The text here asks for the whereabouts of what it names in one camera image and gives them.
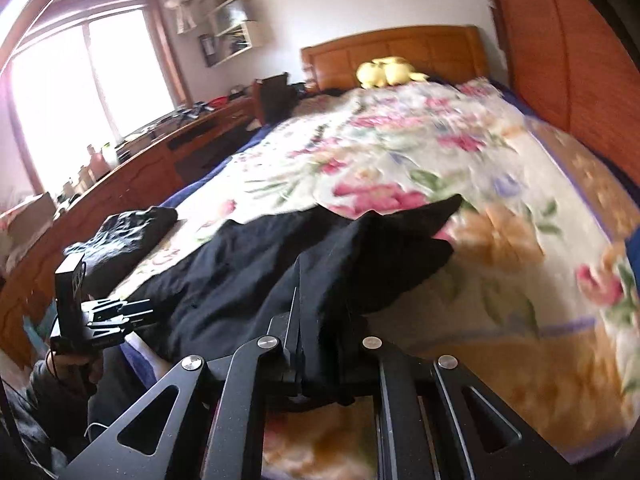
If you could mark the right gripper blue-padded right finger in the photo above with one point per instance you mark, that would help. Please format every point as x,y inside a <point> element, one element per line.
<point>436,420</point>

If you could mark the floral plush blanket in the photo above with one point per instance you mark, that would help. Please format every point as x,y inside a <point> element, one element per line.
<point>538,297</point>

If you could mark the person's left hand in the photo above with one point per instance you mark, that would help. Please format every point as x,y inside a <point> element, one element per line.
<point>63,366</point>

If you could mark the white wall shelf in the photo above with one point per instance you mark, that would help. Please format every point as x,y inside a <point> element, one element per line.
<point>235,30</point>

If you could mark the yellow plush toy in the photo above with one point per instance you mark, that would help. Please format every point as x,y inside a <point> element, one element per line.
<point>388,72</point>

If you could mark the window with wooden frame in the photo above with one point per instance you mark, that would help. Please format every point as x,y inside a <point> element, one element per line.
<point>89,73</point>

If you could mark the dark wooden chair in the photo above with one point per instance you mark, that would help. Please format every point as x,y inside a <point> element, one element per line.
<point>273,98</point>

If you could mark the wooden louvered wardrobe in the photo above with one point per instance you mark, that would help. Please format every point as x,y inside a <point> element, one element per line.
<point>567,62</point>

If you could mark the blue bed sheet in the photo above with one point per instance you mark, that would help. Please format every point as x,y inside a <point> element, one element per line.
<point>149,369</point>

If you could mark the black folded jacket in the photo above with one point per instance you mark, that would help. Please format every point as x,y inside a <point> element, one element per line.
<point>119,245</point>

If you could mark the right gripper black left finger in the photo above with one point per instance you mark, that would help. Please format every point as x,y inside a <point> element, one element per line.
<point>201,420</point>

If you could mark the long wooden desk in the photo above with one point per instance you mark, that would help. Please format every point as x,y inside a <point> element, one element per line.
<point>144,180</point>

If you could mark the large dark navy garment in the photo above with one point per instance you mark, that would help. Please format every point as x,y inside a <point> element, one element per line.
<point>309,278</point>

